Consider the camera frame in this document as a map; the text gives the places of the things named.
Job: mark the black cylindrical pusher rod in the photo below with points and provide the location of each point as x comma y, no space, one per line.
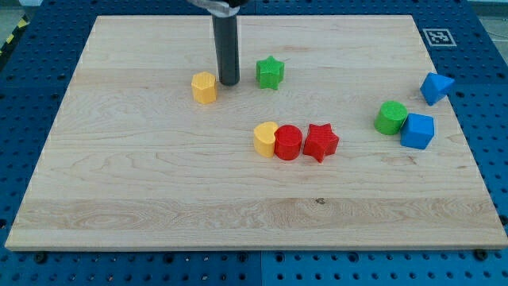
227,52

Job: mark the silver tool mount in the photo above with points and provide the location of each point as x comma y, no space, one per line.
221,7

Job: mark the yellow hexagon block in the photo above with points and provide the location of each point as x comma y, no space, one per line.
204,87

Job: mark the yellow heart block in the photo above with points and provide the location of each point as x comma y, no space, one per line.
264,138

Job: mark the green star block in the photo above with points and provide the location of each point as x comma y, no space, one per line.
269,73

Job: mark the red cylinder block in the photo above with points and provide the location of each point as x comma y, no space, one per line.
288,142

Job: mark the red star block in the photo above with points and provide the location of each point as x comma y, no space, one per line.
320,141

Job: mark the wooden board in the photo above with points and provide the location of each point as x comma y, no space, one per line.
133,163

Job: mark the green cylinder block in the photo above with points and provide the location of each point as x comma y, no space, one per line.
390,117

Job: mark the white fiducial marker tag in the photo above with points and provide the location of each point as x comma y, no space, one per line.
439,37

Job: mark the blue triangle block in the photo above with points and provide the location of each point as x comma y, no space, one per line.
435,87

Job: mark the blue cube block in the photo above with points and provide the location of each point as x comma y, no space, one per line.
417,131

